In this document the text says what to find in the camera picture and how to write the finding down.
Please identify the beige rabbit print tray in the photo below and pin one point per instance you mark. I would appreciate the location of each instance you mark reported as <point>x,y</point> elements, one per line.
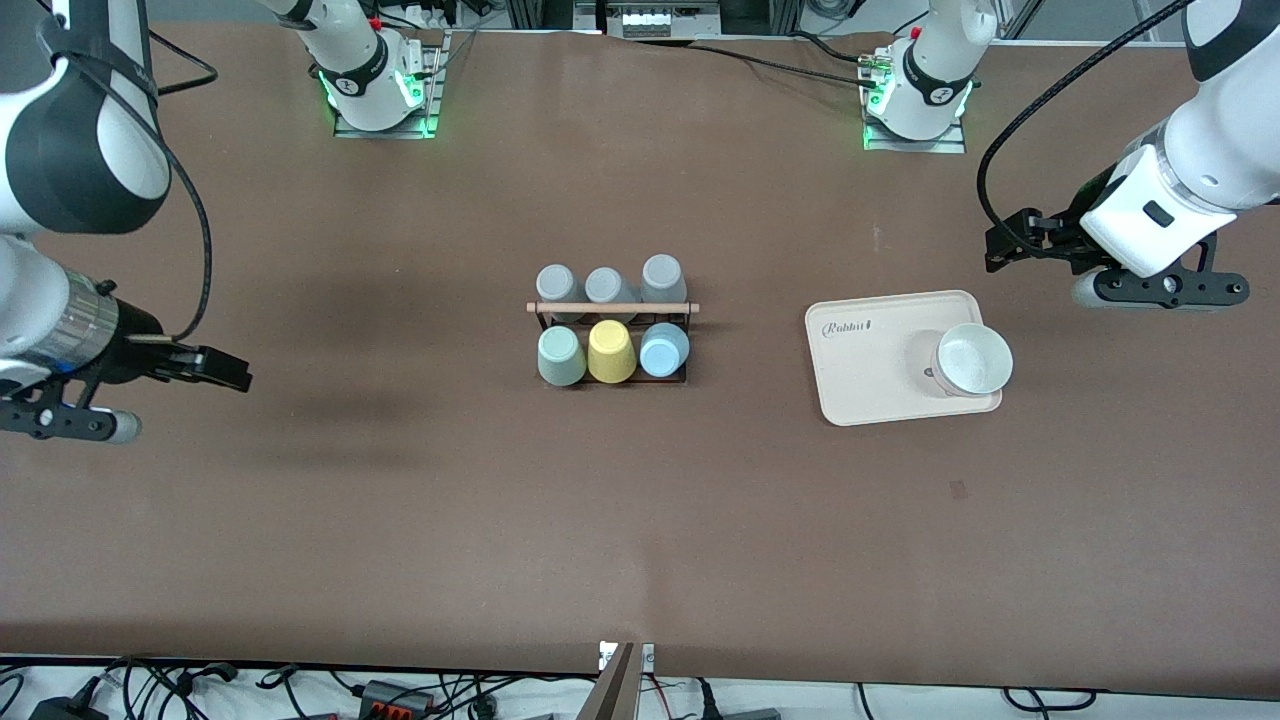
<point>870,360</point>

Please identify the grey cup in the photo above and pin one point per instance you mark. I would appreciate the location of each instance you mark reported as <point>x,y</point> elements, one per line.
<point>607,287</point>
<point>558,285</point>
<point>663,278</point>

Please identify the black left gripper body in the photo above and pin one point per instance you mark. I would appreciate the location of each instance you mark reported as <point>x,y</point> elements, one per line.
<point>1062,238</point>

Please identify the yellow cup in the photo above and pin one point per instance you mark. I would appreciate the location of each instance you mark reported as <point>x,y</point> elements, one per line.
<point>610,352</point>

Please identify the black power adapter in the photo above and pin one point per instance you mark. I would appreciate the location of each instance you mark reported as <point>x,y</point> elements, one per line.
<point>70,711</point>

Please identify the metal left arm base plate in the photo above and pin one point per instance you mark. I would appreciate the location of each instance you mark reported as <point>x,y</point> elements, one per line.
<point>955,145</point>

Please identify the white label plate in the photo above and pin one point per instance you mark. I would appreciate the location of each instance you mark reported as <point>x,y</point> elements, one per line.
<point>648,658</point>

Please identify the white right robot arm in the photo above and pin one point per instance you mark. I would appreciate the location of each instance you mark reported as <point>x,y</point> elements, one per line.
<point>70,150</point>

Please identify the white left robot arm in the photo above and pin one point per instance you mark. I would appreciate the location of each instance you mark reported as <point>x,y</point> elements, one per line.
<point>1220,150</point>

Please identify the brown angled post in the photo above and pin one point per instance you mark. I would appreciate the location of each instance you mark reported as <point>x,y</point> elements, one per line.
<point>615,692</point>

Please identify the pale green cup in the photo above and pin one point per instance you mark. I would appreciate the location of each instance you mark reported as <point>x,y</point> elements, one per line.
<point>562,358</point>

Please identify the light blue cup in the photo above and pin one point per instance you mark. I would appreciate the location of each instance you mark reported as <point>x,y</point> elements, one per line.
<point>664,352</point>

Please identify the orange black connector block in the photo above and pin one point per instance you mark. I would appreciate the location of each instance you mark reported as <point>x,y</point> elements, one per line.
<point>395,698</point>

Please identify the white bowl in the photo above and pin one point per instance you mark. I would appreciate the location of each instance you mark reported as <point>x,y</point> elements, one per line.
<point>972,360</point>

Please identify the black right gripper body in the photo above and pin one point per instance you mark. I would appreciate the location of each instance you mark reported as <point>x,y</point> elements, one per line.
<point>137,350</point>

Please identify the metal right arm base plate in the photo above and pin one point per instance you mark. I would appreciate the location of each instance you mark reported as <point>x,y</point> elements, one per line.
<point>432,100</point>

